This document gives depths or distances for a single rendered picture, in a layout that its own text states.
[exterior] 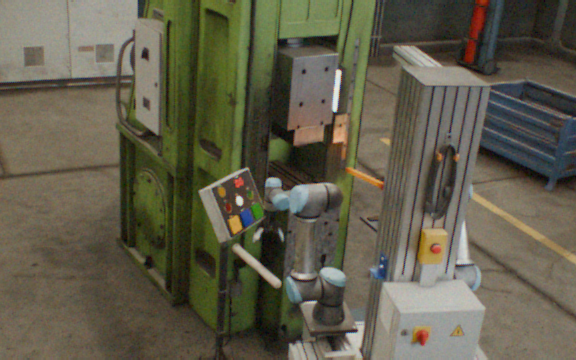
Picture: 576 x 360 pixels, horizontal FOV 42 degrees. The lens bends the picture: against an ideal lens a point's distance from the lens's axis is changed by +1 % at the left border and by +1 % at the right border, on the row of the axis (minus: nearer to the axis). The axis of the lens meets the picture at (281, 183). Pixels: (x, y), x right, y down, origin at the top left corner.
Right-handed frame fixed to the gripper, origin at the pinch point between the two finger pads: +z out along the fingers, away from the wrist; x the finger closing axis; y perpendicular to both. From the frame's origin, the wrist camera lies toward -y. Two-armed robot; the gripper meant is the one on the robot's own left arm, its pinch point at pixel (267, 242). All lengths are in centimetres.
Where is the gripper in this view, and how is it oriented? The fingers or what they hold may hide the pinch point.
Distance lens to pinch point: 376.1
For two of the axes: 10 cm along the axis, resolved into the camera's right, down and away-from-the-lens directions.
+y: 1.9, 4.1, -8.9
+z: -0.8, 9.1, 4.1
